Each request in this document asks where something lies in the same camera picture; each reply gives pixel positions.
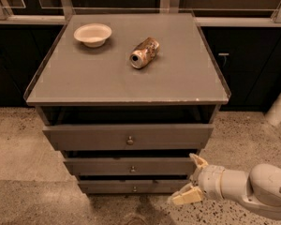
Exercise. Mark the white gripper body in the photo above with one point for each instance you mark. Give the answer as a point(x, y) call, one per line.
point(211, 178)

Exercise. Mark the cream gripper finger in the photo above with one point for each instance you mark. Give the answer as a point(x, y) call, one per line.
point(200, 162)
point(187, 194)

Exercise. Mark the grey drawer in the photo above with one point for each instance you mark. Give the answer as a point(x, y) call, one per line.
point(128, 137)
point(131, 186)
point(130, 166)

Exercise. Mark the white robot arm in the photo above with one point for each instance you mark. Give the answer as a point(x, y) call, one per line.
point(258, 191)

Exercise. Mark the grey drawer cabinet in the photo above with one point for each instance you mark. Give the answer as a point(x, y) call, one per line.
point(78, 85)

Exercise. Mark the grey bottom drawer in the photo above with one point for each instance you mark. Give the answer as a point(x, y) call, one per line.
point(131, 186)

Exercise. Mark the grey top drawer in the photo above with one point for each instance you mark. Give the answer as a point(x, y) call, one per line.
point(128, 137)

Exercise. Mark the dark background cabinets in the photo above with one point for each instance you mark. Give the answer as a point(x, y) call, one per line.
point(249, 59)

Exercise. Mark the crushed soda can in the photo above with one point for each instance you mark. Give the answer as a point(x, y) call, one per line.
point(144, 53)

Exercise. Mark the white paper bowl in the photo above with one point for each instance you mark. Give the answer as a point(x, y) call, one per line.
point(93, 35)

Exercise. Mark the white cylindrical post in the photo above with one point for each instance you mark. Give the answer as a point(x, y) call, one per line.
point(273, 116)

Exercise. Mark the metal shelf rail frame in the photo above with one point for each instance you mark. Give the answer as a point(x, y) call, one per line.
point(239, 13)

